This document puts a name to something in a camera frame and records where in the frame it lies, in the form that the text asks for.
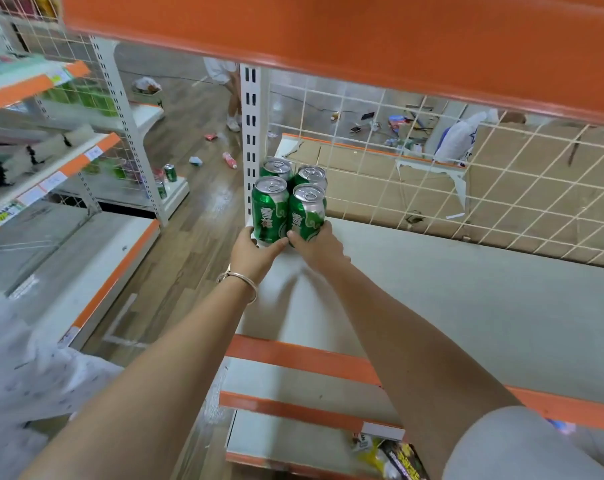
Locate person's left hand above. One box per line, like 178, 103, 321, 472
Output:
229, 226, 289, 286

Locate white patterned shirt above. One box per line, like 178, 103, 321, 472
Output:
0, 262, 126, 480

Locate yellow snack packet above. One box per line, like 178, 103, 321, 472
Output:
351, 432, 390, 480

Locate person's left forearm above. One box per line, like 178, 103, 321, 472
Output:
19, 275, 258, 480

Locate orange and white side shelf unit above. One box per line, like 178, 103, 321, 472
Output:
0, 0, 190, 351

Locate white slotted upright post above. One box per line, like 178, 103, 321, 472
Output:
239, 64, 270, 230

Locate person's right hand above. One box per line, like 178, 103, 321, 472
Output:
286, 221, 352, 276

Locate silver bracelet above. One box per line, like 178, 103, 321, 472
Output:
216, 270, 259, 305

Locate black snack packet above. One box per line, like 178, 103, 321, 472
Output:
379, 439, 429, 480

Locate white wire mesh panel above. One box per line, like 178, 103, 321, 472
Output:
265, 70, 604, 271

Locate black and white packets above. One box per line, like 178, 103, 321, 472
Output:
0, 124, 95, 189

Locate box with white bag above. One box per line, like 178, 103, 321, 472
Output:
131, 76, 164, 109

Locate person's right forearm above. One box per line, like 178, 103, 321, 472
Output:
326, 259, 524, 480

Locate white plastic bag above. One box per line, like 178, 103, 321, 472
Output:
433, 110, 499, 166

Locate row of green bottles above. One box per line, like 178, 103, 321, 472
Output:
41, 79, 118, 118

